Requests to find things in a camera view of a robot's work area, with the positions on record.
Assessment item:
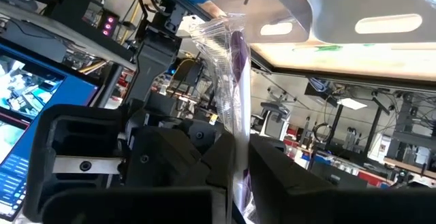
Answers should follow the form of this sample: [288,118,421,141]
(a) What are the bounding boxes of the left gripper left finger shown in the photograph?
[42,133,236,224]

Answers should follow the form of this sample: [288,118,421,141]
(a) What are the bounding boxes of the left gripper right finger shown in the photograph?
[248,133,436,224]

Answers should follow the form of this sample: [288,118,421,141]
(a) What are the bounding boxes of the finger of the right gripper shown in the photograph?
[125,113,209,188]

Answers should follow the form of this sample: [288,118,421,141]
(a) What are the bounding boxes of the purple white toothbrush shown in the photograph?
[189,12,260,224]

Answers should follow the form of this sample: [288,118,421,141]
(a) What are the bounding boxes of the dark grey monitor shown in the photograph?
[0,43,99,222]

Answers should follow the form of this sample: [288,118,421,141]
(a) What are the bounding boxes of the black office chair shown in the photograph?
[260,101,290,140]

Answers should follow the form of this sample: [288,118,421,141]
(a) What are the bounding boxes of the white light panel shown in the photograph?
[337,97,368,111]

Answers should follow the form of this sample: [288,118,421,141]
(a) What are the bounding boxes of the grey metal mounting plate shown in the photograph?
[176,14,207,37]

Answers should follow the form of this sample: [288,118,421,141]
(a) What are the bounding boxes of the black box pink lights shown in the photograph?
[97,9,120,38]

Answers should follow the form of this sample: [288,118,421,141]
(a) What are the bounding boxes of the yellow cable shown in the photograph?
[78,2,140,76]

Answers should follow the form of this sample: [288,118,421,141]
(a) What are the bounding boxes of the black workbench frame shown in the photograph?
[326,87,436,170]

